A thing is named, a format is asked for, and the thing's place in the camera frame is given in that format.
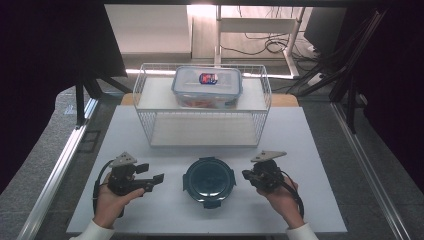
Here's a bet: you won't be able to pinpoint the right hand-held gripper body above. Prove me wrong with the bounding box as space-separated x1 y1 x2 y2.
250 150 288 193

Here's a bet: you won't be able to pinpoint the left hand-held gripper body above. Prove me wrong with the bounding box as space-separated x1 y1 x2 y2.
108 151 148 197

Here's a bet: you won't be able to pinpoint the dark blue round food container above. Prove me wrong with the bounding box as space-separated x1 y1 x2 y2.
182 156 237 210

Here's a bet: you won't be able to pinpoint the white wire shelf rack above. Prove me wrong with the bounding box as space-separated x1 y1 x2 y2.
132 62 273 148

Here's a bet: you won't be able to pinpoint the clear rectangular food container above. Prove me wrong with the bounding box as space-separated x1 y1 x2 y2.
171 65 244 110

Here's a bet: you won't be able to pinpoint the person's left hand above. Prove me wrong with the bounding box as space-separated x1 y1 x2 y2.
93 174 146 230

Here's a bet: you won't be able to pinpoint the person's right hand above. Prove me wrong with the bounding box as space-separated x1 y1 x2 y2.
256 176 306 230

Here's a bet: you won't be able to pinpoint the black tripod stand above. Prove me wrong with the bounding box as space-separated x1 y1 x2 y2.
74 70 133 130

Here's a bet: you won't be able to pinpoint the black metal stand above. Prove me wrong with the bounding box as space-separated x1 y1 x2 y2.
289 7 390 135

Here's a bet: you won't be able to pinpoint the dark curtain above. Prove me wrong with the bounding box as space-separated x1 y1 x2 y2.
0 0 128 195
346 0 424 192

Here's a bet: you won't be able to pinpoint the white cabinet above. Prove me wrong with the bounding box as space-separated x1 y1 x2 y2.
103 4 194 55

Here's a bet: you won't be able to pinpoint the black monitor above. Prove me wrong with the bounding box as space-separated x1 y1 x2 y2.
303 7 348 56

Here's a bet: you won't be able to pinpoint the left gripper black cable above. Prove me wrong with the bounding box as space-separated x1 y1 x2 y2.
92 159 125 218

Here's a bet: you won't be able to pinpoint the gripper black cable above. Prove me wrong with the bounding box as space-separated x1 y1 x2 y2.
92 159 125 218
280 170 305 220

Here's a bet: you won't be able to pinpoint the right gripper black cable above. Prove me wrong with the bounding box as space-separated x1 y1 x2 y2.
280 170 305 220

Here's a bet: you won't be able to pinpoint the aluminium rail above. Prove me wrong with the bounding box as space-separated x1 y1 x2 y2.
16 97 101 240
329 101 413 240

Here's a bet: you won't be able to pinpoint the black floor cables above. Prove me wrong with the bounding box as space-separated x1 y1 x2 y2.
219 5 322 63

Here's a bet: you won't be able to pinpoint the white desk frame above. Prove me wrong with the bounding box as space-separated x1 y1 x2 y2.
213 4 306 80

